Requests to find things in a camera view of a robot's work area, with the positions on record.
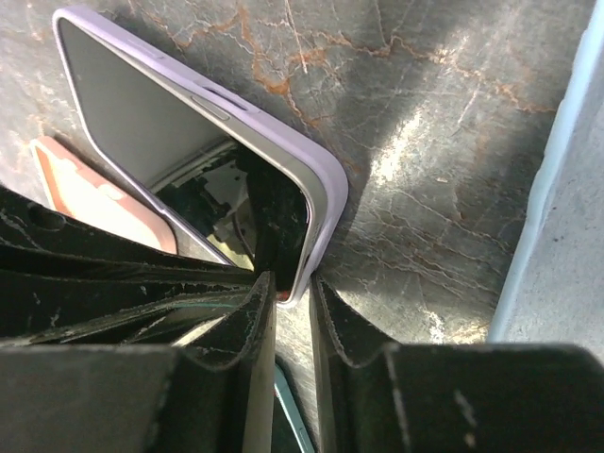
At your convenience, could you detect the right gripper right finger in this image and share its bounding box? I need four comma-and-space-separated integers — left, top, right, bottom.
310, 277, 603, 452

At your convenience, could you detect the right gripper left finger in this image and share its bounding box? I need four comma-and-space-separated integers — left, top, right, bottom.
1, 272, 276, 452

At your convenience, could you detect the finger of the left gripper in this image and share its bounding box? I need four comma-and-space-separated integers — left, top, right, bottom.
1, 188, 256, 343

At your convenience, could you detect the phone with silver edge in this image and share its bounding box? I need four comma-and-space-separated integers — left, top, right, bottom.
55, 17, 310, 297

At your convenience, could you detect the lavender phone case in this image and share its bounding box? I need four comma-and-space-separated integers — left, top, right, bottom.
52, 6, 348, 308

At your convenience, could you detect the black phone lying front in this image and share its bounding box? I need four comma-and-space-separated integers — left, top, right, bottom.
274, 362, 315, 452

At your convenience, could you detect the pink phone case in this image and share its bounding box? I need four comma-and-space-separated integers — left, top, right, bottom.
28, 136, 177, 255

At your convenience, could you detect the light blue phone case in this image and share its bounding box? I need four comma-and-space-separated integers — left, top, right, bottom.
487, 2, 603, 355

